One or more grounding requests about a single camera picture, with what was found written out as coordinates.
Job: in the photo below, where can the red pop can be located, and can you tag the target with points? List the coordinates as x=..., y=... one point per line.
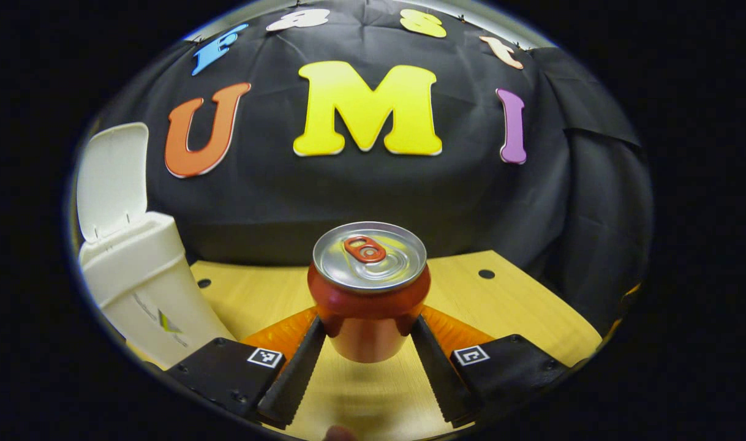
x=368, y=306

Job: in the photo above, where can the black backdrop cloth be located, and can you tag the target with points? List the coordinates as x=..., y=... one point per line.
x=348, y=184

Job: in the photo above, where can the wooden desktop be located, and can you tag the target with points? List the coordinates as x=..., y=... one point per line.
x=501, y=306

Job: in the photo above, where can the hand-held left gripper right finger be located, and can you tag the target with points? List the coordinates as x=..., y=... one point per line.
x=437, y=380

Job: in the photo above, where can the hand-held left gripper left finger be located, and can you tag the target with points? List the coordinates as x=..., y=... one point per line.
x=296, y=380

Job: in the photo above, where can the white desktop garbage bin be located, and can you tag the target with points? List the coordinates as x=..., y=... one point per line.
x=146, y=275

